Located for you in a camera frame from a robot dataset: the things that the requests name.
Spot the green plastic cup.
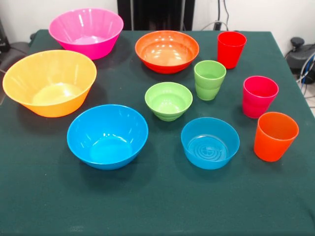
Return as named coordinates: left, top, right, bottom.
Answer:
left=193, top=60, right=227, bottom=101

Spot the large smooth blue bowl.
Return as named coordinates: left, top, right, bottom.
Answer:
left=66, top=104, right=149, bottom=171

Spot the small green plastic bowl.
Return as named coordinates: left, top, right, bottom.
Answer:
left=144, top=82, right=193, bottom=122

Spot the small ringed blue bowl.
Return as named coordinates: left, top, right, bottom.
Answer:
left=181, top=117, right=241, bottom=170

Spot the orange-red plastic bowl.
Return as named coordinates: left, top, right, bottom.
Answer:
left=134, top=30, right=200, bottom=75

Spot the dark green tablecloth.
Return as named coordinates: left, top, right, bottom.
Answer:
left=0, top=29, right=315, bottom=236

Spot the red plastic cup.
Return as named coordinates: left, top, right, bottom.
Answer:
left=217, top=30, right=248, bottom=70

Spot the magenta plastic cup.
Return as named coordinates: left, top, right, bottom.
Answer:
left=242, top=75, right=280, bottom=119

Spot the large pink plastic bowl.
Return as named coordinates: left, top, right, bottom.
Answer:
left=48, top=7, right=125, bottom=60

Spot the orange plastic cup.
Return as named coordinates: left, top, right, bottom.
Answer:
left=253, top=112, right=300, bottom=162

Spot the large yellow-orange plastic bowl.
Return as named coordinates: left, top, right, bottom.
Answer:
left=2, top=49, right=97, bottom=118

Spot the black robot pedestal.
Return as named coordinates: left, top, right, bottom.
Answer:
left=117, top=0, right=195, bottom=31

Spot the black wall power cable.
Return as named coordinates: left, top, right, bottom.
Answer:
left=200, top=0, right=231, bottom=31

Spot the tangle of cables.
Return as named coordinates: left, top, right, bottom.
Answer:
left=296, top=55, right=315, bottom=99

